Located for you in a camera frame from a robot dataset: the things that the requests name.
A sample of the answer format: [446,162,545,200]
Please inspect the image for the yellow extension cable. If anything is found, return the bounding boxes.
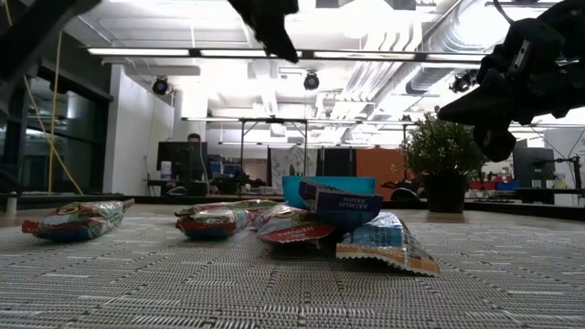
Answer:
[2,0,86,196]

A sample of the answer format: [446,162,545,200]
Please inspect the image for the red green chocolate chip bar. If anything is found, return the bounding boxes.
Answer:
[21,197,136,243]
[254,204,338,247]
[175,199,280,240]

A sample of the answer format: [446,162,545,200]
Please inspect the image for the black partition panel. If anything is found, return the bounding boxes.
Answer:
[321,146,357,177]

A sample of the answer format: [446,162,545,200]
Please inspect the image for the black office chair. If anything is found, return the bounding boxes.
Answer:
[381,180,426,202]

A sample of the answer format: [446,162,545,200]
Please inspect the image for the grey woven placemat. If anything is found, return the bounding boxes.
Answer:
[0,210,585,329]

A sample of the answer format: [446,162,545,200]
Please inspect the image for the silver ceiling air duct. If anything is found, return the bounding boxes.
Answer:
[404,0,504,95]

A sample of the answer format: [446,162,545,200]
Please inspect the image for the black metal stand frame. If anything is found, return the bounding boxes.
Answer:
[238,117,310,184]

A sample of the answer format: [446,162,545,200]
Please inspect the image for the potted green artificial plant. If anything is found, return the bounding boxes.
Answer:
[399,111,489,215]

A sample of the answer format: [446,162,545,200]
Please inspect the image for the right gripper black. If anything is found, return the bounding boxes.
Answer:
[437,0,585,164]

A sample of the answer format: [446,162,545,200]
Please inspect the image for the orange partition panel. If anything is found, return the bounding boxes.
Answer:
[356,147,408,201]

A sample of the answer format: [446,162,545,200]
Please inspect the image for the purple green oatmeal raisin bar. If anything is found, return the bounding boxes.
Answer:
[298,177,385,230]

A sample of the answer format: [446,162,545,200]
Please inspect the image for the black desk monitor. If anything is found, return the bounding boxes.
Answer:
[156,141,209,182]

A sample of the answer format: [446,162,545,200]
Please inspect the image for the teal plastic bin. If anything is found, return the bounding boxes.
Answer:
[281,175,377,211]

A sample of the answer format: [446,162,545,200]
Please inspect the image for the blue orange-edged granola bar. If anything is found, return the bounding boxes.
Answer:
[335,211,442,278]

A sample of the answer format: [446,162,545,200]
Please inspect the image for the white patterned board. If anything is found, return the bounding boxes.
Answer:
[269,145,320,189]

